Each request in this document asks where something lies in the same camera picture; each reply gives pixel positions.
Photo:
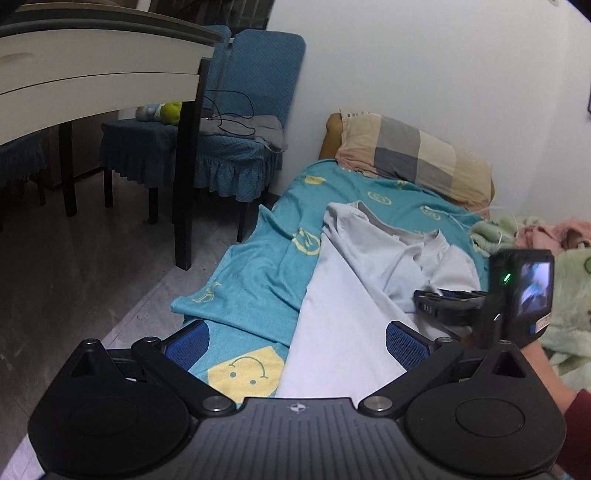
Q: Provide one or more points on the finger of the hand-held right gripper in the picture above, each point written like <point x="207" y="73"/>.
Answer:
<point x="443" y="307"/>

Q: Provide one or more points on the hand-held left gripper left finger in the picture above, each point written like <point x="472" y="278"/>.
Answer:
<point x="189" y="344"/>

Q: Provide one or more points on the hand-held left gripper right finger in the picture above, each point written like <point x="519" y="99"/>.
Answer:
<point x="406" y="346"/>

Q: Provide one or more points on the white t-shirt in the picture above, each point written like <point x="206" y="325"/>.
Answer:
<point x="351" y="314"/>

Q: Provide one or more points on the person's right forearm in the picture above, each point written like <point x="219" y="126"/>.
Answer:
<point x="581" y="424"/>

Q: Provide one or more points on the green plush blanket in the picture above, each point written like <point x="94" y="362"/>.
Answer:
<point x="572" y="295"/>

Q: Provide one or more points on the pink plush blanket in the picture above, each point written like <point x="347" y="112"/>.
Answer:
<point x="572" y="230"/>

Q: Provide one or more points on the teal printed bed sheet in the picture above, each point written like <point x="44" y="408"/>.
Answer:
<point x="258" y="267"/>

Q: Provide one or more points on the plaid pillow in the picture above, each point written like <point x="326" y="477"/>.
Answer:
<point x="415" y="152"/>

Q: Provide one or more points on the brown cushion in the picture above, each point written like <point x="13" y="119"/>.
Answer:
<point x="328" y="138"/>

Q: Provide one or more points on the blue covered chair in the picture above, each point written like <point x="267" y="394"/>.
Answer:
<point x="23" y="157"/>
<point x="134" y="143"/>
<point x="263" y="74"/>

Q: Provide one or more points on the grey cloth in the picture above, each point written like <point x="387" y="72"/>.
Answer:
<point x="263" y="127"/>

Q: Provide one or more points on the yellow-green plush toy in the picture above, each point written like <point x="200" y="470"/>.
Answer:
<point x="168" y="111"/>

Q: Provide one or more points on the white table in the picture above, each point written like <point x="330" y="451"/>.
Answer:
<point x="92" y="78"/>

